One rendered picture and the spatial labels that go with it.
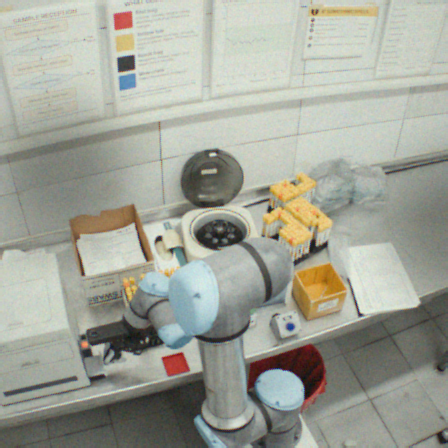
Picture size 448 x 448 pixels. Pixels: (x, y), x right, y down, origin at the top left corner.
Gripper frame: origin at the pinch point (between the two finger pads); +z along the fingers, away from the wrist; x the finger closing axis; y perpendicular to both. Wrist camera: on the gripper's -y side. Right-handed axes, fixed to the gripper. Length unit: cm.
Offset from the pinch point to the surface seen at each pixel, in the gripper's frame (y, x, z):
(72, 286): -1.6, 35.7, 6.4
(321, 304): 57, -2, -36
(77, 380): -7.9, -4.4, 4.4
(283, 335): 45, -8, -26
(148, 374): 12.4, -5.1, -1.7
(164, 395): 64, 34, 69
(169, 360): 18.7, -2.2, -5.5
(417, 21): 82, 58, -124
